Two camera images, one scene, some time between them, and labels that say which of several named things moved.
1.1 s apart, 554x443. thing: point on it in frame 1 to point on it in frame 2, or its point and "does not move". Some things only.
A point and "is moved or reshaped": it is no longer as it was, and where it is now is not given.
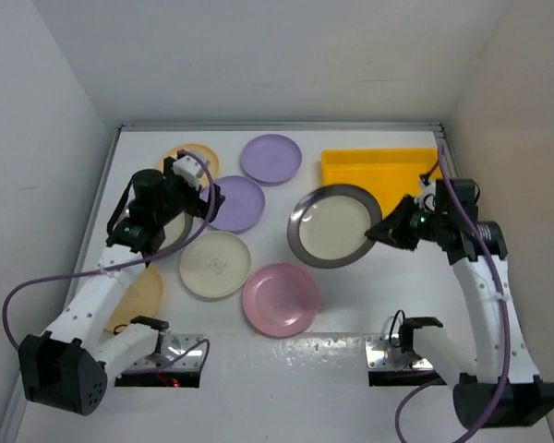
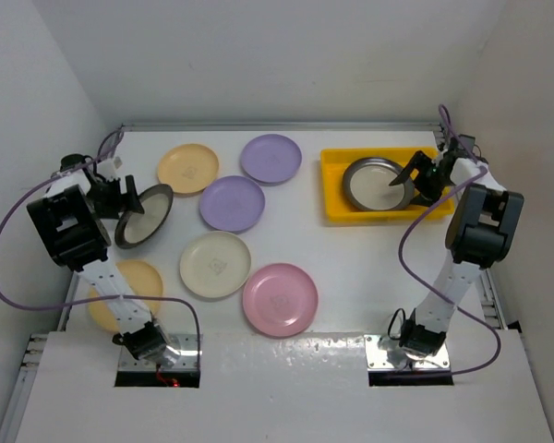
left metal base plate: [175, 345] does not move
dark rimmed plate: [327, 227] to [367, 185]
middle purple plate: [243, 207] does not move
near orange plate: [141, 295] does not move
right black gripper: [387, 230] to [420, 162]
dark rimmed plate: [176, 231] is moved or reshaped
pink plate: [280, 300] does not move
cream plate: [214, 264] does not move
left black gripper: [197, 205] to [122, 203]
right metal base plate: [383, 353] does not move
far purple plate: [270, 159] does not move
